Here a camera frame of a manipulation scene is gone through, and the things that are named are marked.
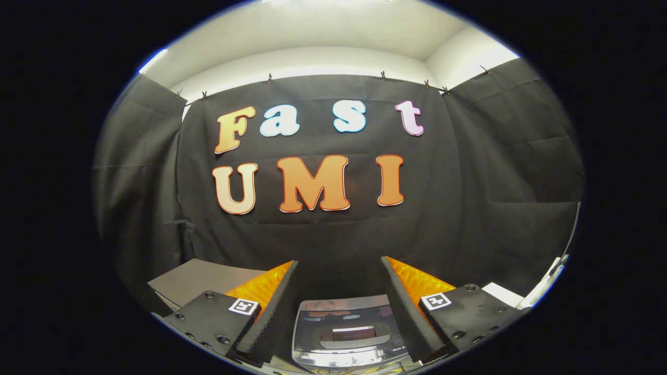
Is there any white stand pole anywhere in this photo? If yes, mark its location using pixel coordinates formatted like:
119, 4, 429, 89
521, 254, 570, 309

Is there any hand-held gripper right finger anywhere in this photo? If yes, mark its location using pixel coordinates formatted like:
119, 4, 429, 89
380, 255, 524, 364

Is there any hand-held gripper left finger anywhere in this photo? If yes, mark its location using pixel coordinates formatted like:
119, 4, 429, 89
163, 259, 300, 368

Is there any white board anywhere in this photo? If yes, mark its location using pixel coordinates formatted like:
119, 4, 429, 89
482, 282, 524, 309

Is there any grey washing machine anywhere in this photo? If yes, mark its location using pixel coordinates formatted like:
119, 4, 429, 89
291, 294, 417, 373

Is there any row of cloth clips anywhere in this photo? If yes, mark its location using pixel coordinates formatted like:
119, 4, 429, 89
175, 65, 493, 103

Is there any grey side table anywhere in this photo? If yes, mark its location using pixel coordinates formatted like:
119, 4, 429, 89
147, 259, 267, 314

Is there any dark washing machine lid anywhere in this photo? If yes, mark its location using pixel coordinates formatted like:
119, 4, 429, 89
293, 295, 404, 356

